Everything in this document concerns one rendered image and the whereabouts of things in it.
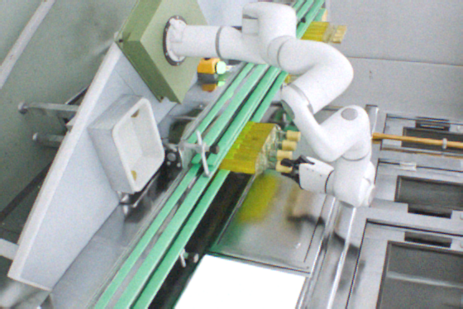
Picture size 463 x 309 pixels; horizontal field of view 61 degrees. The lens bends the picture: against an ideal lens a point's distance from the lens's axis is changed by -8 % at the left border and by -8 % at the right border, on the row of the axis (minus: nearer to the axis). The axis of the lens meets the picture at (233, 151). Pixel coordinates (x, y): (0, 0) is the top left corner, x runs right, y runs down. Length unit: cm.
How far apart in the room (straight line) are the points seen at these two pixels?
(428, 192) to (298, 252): 54
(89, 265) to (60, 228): 12
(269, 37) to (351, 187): 43
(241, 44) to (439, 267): 86
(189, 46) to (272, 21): 30
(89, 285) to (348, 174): 70
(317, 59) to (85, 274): 77
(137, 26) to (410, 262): 104
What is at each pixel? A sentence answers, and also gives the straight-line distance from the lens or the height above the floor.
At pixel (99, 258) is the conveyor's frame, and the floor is 82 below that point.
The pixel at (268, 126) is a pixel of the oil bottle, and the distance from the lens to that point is 151.
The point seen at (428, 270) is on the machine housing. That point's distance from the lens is 132.
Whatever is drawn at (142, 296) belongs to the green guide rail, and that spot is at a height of 94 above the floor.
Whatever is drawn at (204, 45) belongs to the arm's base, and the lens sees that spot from 121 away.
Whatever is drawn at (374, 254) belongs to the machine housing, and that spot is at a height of 148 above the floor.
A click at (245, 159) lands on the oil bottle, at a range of 137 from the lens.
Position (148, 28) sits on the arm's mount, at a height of 84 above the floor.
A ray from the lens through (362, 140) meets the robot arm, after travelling 98.
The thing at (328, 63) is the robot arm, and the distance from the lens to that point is 94.
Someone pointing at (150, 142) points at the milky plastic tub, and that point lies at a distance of 127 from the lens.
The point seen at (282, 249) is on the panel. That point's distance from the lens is 128.
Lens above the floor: 151
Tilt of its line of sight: 22 degrees down
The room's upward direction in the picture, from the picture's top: 97 degrees clockwise
